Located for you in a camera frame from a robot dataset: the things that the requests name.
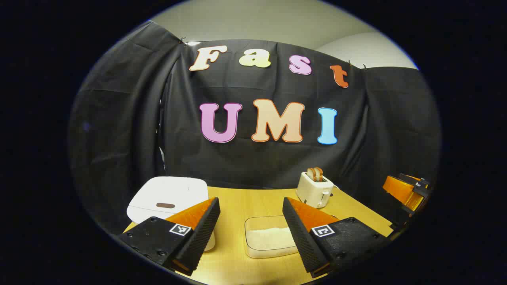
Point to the cream white toaster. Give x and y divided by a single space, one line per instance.
311 192

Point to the toasted bread slice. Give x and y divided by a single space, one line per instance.
319 173
311 174

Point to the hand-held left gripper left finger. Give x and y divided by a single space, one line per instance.
200 233

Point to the white rice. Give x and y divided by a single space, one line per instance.
271 239

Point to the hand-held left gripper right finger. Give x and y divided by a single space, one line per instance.
303 233

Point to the white rice cooker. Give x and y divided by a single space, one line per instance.
170 190

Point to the black backdrop cloth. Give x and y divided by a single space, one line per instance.
277 166

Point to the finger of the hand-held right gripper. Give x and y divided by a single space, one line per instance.
400 190

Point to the clear plastic container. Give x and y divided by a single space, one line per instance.
253 221

